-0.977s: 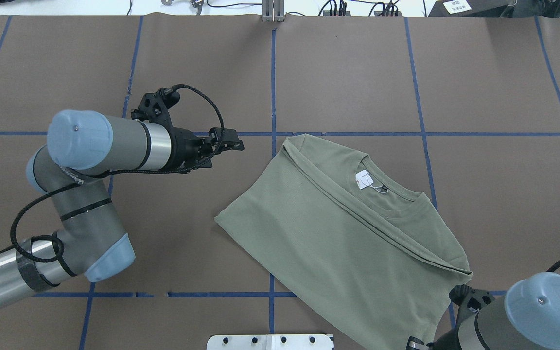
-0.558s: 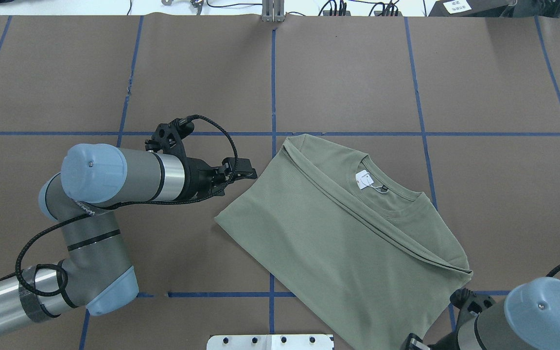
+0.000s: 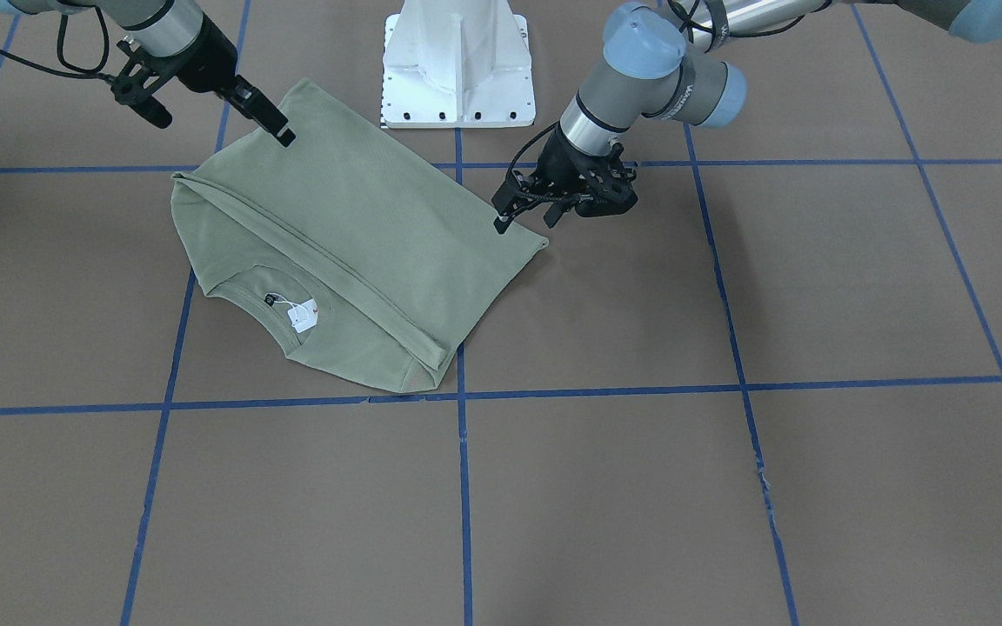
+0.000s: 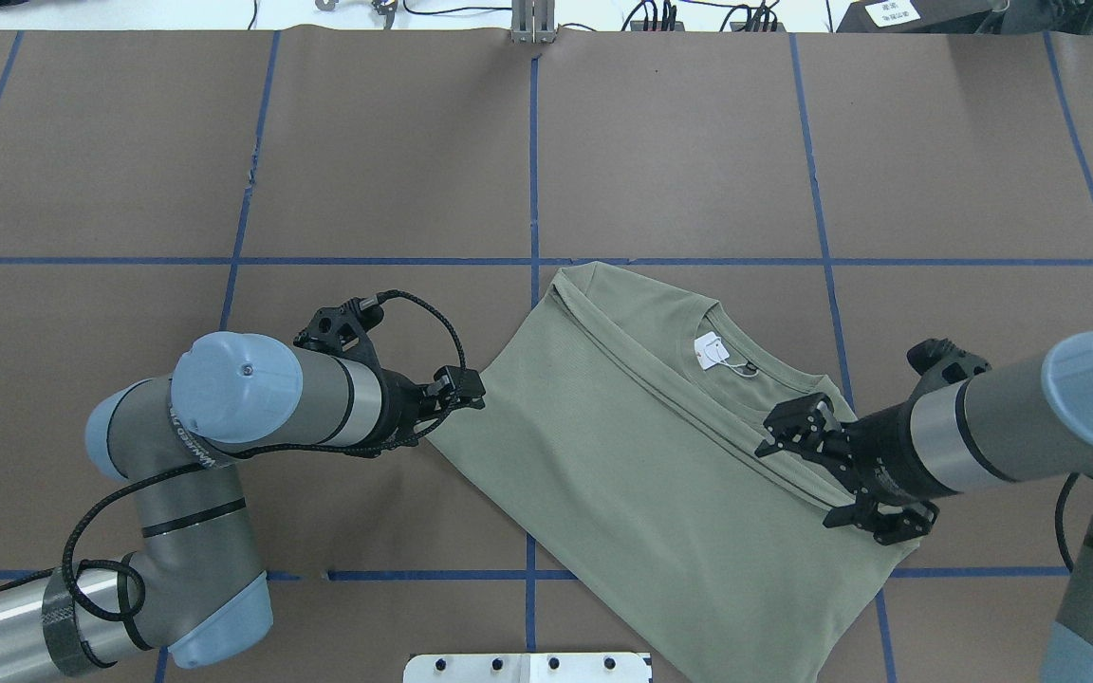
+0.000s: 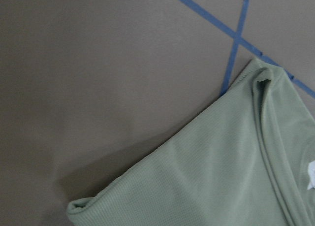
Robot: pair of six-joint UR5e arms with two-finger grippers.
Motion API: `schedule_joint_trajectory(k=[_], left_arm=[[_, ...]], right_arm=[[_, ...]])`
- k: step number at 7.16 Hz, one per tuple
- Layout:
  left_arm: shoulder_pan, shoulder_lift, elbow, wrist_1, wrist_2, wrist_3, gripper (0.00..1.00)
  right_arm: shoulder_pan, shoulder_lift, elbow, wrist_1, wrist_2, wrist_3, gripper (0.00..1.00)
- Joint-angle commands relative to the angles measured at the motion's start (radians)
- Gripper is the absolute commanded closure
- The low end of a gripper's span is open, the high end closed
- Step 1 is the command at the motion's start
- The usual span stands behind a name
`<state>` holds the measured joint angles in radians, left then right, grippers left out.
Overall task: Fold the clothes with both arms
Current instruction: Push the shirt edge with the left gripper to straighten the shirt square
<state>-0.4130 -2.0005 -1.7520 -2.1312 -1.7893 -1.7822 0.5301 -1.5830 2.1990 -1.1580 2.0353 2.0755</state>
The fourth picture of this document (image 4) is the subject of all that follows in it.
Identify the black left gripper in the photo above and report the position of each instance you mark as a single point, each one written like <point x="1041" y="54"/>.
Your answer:
<point x="400" y="402"/>

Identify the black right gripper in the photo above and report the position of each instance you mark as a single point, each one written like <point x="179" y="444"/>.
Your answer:
<point x="883" y="452"/>

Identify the olive green long-sleeve shirt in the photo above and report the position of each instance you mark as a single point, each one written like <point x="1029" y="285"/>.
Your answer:
<point x="604" y="439"/>

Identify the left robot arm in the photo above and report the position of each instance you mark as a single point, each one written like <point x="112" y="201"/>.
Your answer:
<point x="170" y="560"/>

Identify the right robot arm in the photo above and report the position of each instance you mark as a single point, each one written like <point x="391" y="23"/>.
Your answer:
<point x="965" y="428"/>

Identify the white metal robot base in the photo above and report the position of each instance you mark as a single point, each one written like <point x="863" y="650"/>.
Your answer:
<point x="531" y="667"/>

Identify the white paper size tag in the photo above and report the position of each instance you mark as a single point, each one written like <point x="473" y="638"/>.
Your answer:
<point x="710" y="351"/>

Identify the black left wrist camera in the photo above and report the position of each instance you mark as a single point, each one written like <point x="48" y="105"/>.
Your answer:
<point x="342" y="327"/>

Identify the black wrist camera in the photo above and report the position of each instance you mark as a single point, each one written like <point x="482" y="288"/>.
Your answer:
<point x="939" y="363"/>
<point x="342" y="327"/>

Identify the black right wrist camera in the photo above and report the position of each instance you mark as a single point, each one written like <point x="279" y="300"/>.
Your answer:
<point x="939" y="363"/>

